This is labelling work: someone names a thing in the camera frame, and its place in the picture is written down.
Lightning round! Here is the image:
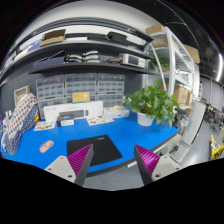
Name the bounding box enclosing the white metal shelving rack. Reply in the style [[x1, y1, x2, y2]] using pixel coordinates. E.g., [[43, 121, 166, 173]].
[[146, 25, 200, 109]]

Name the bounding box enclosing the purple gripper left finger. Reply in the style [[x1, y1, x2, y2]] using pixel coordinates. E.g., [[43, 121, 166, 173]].
[[45, 145, 94, 186]]

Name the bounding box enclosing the grey drawer organiser cabinet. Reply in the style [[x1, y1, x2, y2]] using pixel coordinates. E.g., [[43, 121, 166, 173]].
[[36, 73, 125, 119]]

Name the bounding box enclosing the yellow floor equipment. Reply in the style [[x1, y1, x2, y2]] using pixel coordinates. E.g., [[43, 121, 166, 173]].
[[210, 128, 224, 159]]

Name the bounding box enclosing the long white product box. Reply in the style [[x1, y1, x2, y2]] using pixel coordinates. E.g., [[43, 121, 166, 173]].
[[43, 101, 103, 122]]

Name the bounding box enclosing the patterned fabric bag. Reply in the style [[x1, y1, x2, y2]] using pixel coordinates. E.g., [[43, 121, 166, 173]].
[[3, 93, 39, 155]]

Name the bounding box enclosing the small black white box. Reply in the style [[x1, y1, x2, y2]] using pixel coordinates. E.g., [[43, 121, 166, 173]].
[[57, 115, 74, 127]]

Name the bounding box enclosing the cardboard box on shelf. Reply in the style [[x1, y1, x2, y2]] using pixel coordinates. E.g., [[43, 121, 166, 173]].
[[40, 29, 65, 47]]

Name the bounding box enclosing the illustrated card left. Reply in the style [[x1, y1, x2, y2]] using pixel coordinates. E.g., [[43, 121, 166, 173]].
[[34, 121, 55, 131]]

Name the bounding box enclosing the dark wall shelf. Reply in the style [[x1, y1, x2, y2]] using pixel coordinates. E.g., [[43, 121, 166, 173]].
[[0, 17, 153, 83]]

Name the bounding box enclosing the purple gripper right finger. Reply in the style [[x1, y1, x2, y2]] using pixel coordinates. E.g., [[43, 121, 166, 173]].
[[134, 145, 181, 185]]

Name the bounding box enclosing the white flat box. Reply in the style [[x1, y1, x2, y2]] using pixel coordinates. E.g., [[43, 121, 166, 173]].
[[104, 105, 129, 119]]

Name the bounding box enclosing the black mouse pad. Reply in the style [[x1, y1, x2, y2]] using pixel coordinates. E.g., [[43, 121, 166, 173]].
[[67, 135, 122, 166]]

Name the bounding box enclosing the cardboard box on rack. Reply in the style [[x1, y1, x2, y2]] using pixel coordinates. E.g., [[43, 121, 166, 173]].
[[174, 85, 192, 106]]

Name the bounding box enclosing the green potted plant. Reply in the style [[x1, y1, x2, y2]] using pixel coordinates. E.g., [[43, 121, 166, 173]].
[[124, 78, 179, 127]]

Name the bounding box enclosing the illustrated card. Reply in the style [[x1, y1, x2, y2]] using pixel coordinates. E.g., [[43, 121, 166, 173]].
[[87, 117, 113, 126], [34, 121, 55, 131]]

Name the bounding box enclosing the white electronic instrument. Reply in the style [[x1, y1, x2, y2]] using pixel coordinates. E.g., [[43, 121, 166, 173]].
[[122, 54, 145, 68]]

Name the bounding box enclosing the yellow label box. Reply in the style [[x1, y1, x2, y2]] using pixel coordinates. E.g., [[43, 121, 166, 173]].
[[72, 92, 90, 103]]

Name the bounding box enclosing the illustrated card right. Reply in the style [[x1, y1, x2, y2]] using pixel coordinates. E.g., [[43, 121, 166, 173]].
[[87, 117, 113, 126]]

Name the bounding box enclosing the white framed mesh box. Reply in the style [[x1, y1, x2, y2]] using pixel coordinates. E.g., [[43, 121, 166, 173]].
[[14, 85, 30, 104]]

